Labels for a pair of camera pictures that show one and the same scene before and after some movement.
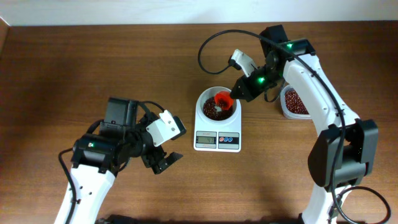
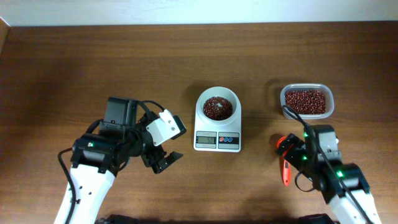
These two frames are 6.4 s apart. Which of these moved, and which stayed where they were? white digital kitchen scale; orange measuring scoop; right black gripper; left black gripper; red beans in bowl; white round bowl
Moved: orange measuring scoop; right black gripper
Stayed: white digital kitchen scale; red beans in bowl; white round bowl; left black gripper
